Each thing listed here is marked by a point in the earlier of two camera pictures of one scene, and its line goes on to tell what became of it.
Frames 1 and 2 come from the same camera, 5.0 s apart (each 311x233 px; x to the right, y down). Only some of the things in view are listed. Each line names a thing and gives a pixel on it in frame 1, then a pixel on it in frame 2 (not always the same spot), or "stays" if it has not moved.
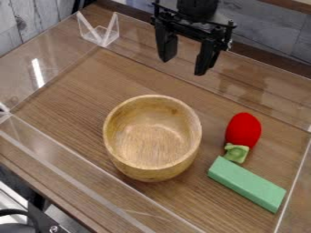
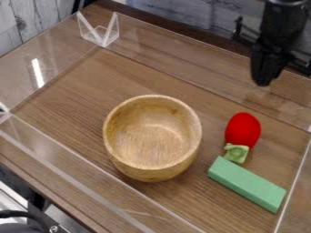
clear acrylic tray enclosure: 120,142 stays
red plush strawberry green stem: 243,135 stays
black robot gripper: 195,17 -> 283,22
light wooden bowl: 152,136 stays
